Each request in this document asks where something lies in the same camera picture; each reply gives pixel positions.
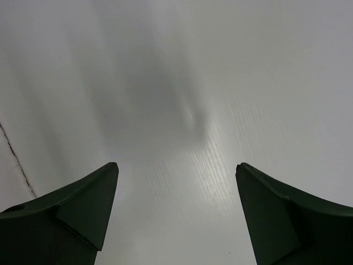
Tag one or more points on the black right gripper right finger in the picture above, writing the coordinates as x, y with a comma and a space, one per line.
289, 226

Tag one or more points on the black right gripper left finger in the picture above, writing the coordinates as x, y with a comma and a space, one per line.
66, 226

